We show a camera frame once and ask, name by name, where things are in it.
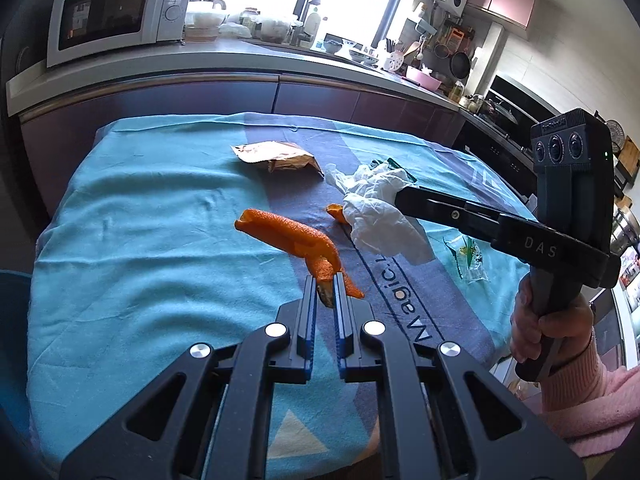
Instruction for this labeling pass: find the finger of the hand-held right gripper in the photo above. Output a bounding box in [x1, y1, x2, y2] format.
[394, 186, 501, 248]

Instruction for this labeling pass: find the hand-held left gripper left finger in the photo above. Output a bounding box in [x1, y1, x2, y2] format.
[59, 275, 321, 480]

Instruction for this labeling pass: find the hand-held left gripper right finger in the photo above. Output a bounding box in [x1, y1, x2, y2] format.
[332, 272, 586, 480]

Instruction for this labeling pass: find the green printed clear wrapper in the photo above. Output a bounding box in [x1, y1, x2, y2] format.
[370, 157, 416, 182]
[444, 236, 488, 281]

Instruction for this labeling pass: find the white tissue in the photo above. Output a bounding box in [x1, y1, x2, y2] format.
[325, 162, 436, 266]

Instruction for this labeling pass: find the long orange peel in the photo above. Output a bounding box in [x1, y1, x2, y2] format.
[235, 208, 366, 298]

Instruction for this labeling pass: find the gold snack wrapper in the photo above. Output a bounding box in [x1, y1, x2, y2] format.
[231, 141, 325, 180]

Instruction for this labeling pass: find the blue plastic bin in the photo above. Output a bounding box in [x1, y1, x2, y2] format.
[0, 270, 35, 438]

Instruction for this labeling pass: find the person's right hand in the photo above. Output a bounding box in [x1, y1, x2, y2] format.
[510, 275, 596, 366]

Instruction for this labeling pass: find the pink bowl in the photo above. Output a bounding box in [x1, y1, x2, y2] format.
[406, 66, 443, 90]

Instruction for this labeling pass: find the black frying pan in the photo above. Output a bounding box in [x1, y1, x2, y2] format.
[450, 52, 472, 80]

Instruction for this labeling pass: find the teal printed table cloth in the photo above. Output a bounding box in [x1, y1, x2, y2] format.
[27, 112, 531, 480]

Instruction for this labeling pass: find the white utensil holder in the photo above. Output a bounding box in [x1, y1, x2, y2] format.
[385, 37, 406, 72]

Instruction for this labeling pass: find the white soap bottle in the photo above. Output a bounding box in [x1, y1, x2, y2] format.
[303, 6, 322, 46]

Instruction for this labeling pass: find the glass food jar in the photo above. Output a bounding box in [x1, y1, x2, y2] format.
[255, 15, 293, 43]

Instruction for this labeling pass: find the brown kitchen counter cabinet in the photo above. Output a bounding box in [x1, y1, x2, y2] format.
[5, 40, 536, 216]

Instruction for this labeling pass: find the clear plastic food container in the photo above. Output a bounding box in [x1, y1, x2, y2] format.
[186, 10, 226, 41]

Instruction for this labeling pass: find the white microwave oven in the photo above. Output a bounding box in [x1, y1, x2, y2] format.
[46, 0, 193, 68]

